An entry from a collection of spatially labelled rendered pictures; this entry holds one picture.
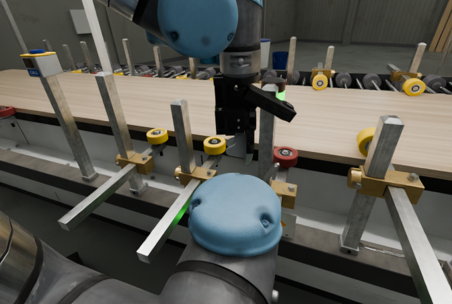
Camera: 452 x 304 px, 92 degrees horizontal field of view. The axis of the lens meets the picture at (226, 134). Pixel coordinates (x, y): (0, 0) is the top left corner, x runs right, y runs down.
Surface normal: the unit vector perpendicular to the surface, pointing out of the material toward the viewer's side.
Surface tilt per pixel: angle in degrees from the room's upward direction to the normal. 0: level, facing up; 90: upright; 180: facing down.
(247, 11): 90
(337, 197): 90
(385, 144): 90
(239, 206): 0
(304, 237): 0
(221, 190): 0
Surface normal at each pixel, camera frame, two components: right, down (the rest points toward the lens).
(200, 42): 0.30, 0.43
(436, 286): -0.04, -0.88
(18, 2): 0.66, 0.33
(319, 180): -0.35, 0.46
